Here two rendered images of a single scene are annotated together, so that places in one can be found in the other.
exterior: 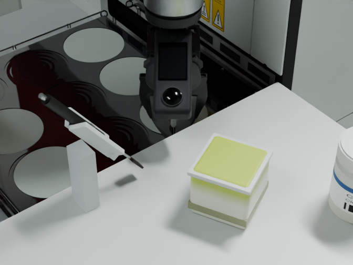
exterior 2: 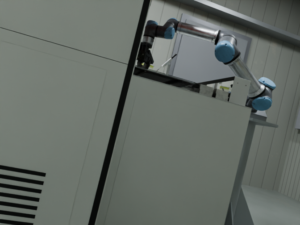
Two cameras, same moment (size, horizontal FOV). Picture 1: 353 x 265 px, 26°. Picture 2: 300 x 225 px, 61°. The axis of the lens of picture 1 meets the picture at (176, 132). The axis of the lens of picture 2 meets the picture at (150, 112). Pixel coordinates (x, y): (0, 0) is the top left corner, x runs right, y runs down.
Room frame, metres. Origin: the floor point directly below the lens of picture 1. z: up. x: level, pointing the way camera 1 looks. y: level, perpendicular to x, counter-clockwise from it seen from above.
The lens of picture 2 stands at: (2.28, 0.80, 0.66)
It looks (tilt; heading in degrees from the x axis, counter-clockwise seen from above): 1 degrees up; 204
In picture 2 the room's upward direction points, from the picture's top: 14 degrees clockwise
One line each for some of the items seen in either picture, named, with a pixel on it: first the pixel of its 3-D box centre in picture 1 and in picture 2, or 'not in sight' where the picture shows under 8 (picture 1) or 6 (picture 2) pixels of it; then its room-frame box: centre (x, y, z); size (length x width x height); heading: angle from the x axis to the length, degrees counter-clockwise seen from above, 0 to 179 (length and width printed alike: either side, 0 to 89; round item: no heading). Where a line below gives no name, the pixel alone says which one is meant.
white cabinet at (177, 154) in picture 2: not in sight; (149, 158); (0.77, 0.19, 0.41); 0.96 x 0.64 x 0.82; 38
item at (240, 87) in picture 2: not in sight; (214, 93); (0.73, 0.48, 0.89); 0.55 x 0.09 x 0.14; 38
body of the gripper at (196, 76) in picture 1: (173, 41); (143, 53); (0.83, 0.00, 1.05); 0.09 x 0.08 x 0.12; 0
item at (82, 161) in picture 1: (94, 154); (166, 66); (0.64, 0.09, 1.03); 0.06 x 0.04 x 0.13; 128
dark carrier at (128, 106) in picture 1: (72, 103); (155, 77); (0.90, 0.16, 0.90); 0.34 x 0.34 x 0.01; 38
